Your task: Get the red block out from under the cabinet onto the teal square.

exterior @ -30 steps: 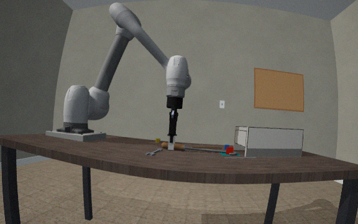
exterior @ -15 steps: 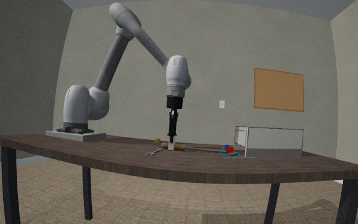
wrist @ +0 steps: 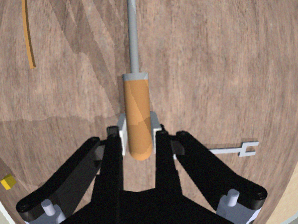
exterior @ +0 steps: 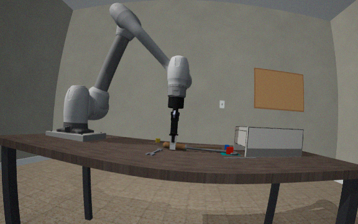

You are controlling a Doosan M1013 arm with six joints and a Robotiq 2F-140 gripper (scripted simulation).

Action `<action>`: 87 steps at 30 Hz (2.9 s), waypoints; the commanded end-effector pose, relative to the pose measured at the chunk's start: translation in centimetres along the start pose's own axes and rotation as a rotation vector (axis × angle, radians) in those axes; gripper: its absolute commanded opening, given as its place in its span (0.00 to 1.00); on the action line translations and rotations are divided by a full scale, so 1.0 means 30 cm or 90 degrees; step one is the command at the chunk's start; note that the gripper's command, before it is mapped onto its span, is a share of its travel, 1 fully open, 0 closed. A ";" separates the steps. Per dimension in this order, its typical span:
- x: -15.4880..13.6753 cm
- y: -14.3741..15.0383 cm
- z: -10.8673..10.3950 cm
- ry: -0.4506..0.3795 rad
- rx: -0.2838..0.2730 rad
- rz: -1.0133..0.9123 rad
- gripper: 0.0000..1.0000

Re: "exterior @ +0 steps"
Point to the red block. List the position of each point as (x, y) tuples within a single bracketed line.
[(229, 150)]

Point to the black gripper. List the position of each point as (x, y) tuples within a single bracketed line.
[(175, 103)]

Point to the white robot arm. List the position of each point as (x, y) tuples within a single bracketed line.
[(82, 104)]

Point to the grey metal hook with wooden handle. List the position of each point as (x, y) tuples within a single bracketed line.
[(183, 147)]

